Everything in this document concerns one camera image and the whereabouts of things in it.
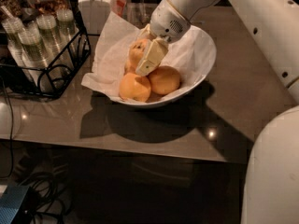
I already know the blue grey box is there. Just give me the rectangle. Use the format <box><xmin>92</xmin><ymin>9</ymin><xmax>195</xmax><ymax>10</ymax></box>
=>
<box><xmin>0</xmin><ymin>186</ymin><xmax>31</xmax><ymax>224</ymax></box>

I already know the white paper liner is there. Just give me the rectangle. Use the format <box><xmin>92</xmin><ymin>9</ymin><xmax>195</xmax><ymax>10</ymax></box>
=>
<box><xmin>82</xmin><ymin>13</ymin><xmax>216</xmax><ymax>107</ymax></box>

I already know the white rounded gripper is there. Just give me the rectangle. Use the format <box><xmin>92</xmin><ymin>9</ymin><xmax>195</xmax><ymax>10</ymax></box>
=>
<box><xmin>135</xmin><ymin>0</ymin><xmax>191</xmax><ymax>77</ymax></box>

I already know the white bowl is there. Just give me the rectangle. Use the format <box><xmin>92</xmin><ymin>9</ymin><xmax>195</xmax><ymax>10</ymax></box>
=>
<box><xmin>107</xmin><ymin>26</ymin><xmax>217</xmax><ymax>108</ymax></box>

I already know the plastic cup stack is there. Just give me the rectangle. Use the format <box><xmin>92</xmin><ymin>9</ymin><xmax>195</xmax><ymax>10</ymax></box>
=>
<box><xmin>56</xmin><ymin>8</ymin><xmax>78</xmax><ymax>56</ymax></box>
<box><xmin>18</xmin><ymin>28</ymin><xmax>53</xmax><ymax>92</ymax></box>
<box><xmin>1</xmin><ymin>17</ymin><xmax>34</xmax><ymax>82</ymax></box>
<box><xmin>36</xmin><ymin>14</ymin><xmax>70</xmax><ymax>77</ymax></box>

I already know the orange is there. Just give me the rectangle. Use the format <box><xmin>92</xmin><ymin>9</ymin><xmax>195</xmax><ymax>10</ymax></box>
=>
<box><xmin>128</xmin><ymin>38</ymin><xmax>149</xmax><ymax>67</ymax></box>
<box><xmin>148</xmin><ymin>66</ymin><xmax>180</xmax><ymax>95</ymax></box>
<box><xmin>119</xmin><ymin>73</ymin><xmax>151</xmax><ymax>102</ymax></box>

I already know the glass jar with clamp lid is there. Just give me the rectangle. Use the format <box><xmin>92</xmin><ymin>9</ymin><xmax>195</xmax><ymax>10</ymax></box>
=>
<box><xmin>78</xmin><ymin>0</ymin><xmax>111</xmax><ymax>35</ymax></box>

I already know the black wire rack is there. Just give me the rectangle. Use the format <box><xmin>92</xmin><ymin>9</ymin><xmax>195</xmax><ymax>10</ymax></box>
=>
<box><xmin>0</xmin><ymin>0</ymin><xmax>91</xmax><ymax>98</ymax></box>

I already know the black cable bundle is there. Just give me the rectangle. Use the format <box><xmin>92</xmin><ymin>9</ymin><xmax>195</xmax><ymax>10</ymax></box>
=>
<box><xmin>18</xmin><ymin>171</ymin><xmax>78</xmax><ymax>224</ymax></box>

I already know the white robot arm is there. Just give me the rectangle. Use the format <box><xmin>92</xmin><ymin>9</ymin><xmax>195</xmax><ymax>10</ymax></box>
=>
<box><xmin>141</xmin><ymin>0</ymin><xmax>299</xmax><ymax>224</ymax></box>

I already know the red white tag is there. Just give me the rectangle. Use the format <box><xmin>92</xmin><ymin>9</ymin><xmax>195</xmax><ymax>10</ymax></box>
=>
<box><xmin>111</xmin><ymin>0</ymin><xmax>126</xmax><ymax>17</ymax></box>

